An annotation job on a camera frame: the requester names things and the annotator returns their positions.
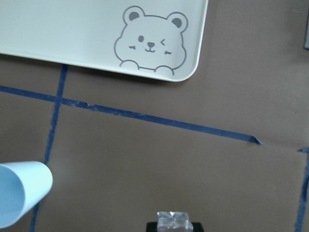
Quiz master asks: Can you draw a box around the light blue plastic cup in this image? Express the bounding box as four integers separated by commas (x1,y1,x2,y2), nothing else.
0,161,53,229

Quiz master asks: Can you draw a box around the clear ice cube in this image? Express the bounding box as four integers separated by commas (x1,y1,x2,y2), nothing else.
157,211,194,232

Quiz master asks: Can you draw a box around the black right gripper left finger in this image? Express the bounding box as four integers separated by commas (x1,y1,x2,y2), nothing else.
146,222,157,232

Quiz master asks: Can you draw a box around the grey folded cloth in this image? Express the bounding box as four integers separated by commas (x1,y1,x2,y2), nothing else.
304,17,309,50

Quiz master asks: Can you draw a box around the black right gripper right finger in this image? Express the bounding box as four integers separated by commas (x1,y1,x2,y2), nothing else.
191,222,202,232

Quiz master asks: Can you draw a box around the cream bear tray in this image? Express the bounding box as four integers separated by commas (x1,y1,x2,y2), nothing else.
0,0,208,82

